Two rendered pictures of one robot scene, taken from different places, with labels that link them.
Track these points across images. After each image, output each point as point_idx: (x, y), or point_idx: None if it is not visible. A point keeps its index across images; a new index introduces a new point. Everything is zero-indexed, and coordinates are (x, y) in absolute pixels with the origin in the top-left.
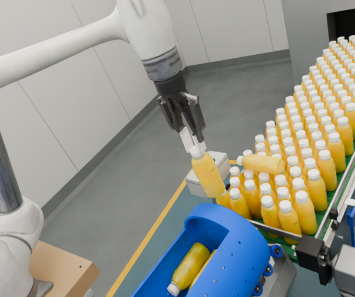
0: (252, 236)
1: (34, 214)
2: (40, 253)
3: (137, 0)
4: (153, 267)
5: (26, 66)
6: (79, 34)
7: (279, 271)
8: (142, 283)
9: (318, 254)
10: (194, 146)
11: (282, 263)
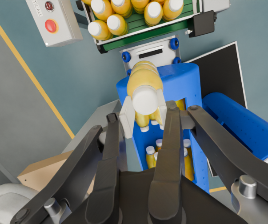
0: (197, 78)
1: (13, 205)
2: (38, 178)
3: None
4: (132, 139)
5: None
6: None
7: (178, 52)
8: (136, 151)
9: (214, 28)
10: (137, 100)
11: None
